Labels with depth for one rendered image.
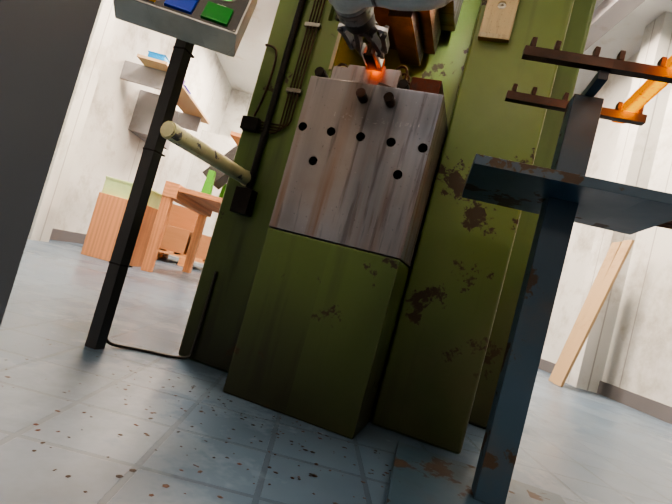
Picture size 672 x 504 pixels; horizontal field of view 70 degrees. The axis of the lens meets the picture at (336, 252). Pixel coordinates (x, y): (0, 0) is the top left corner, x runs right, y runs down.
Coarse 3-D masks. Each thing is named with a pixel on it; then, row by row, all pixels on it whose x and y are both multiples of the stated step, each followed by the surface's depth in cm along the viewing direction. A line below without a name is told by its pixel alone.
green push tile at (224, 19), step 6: (210, 6) 136; (216, 6) 136; (222, 6) 137; (204, 12) 134; (210, 12) 134; (216, 12) 135; (222, 12) 136; (228, 12) 136; (204, 18) 133; (210, 18) 133; (216, 18) 134; (222, 18) 134; (228, 18) 135; (222, 24) 134
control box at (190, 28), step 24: (120, 0) 131; (144, 0) 131; (216, 0) 139; (240, 0) 142; (144, 24) 136; (168, 24) 135; (192, 24) 133; (216, 24) 134; (240, 24) 137; (216, 48) 139
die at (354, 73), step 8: (336, 72) 141; (344, 72) 141; (352, 72) 140; (360, 72) 139; (368, 72) 139; (376, 72) 138; (384, 72) 137; (392, 72) 137; (400, 72) 136; (352, 80) 140; (360, 80) 139; (368, 80) 138; (376, 80) 138; (384, 80) 137; (392, 80) 136
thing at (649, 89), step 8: (648, 80) 101; (640, 88) 104; (648, 88) 101; (656, 88) 100; (632, 96) 108; (640, 96) 105; (648, 96) 104; (624, 104) 113; (632, 104) 109; (640, 104) 108
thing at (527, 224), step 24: (576, 0) 183; (576, 24) 182; (576, 48) 181; (576, 72) 180; (552, 96) 181; (552, 120) 180; (552, 144) 179; (528, 216) 178; (528, 240) 177; (504, 288) 177; (504, 312) 176; (504, 336) 174; (480, 384) 175; (480, 408) 174
